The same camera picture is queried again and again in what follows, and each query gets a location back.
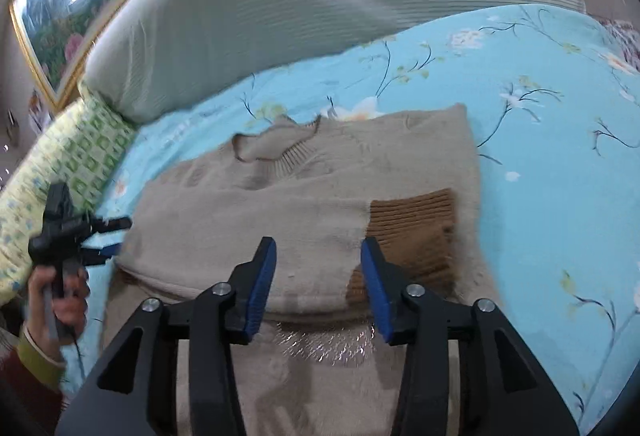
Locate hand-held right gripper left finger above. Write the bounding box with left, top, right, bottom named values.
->
left=54, top=236, right=278, bottom=436

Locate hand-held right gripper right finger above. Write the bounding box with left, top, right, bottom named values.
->
left=360, top=236, right=581, bottom=436

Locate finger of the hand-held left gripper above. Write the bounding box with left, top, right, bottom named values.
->
left=87, top=216, right=133, bottom=235
left=80, top=243, right=123, bottom=266

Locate beige knitted sweater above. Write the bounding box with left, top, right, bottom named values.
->
left=102, top=103, right=506, bottom=436

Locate person's left forearm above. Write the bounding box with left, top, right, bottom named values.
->
left=0, top=311, right=68, bottom=422

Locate person's left hand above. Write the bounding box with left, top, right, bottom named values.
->
left=25, top=266, right=91, bottom=343

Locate green checked pillow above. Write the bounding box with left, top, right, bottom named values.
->
left=50, top=83, right=138, bottom=217

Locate blue floral bed sheet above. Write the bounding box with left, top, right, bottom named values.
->
left=65, top=3, right=640, bottom=427

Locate pink floral cloth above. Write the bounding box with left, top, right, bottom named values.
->
left=600, top=18, right=640, bottom=67

